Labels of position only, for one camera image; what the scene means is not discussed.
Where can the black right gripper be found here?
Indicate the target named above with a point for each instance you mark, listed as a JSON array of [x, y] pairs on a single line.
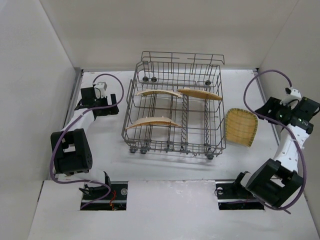
[[265, 109]]

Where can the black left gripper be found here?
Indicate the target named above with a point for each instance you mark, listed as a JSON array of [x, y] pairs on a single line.
[[110, 107]]

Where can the yellow rectangular bamboo mat plate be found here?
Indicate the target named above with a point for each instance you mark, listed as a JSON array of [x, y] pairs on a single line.
[[148, 92]]

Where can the orange fish-shaped woven plate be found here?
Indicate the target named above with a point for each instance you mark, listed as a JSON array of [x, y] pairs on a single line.
[[151, 121]]

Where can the orange square woven plate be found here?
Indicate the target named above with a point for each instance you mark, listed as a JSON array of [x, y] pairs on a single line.
[[200, 94]]

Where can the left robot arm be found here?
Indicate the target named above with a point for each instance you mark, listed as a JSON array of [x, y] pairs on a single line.
[[71, 152]]

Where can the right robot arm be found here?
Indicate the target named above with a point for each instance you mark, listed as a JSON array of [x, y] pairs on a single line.
[[277, 179]]

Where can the green-rimmed bamboo woven plate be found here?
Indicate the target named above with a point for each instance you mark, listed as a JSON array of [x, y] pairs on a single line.
[[241, 126]]

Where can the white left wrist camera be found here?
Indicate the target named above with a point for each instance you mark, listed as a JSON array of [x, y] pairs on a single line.
[[100, 90]]

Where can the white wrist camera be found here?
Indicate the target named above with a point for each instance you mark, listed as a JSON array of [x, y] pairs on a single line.
[[292, 95], [100, 90]]

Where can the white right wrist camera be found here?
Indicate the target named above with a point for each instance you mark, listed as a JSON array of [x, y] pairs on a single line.
[[292, 95]]

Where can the aluminium rail left side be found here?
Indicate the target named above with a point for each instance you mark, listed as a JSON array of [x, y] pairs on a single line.
[[69, 114]]

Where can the grey wire dish rack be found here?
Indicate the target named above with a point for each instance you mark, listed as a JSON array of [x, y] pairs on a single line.
[[202, 120]]

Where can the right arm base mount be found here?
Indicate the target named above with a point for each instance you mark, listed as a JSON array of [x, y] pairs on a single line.
[[234, 197]]

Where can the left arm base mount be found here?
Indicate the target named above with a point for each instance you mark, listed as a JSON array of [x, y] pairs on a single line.
[[116, 200]]

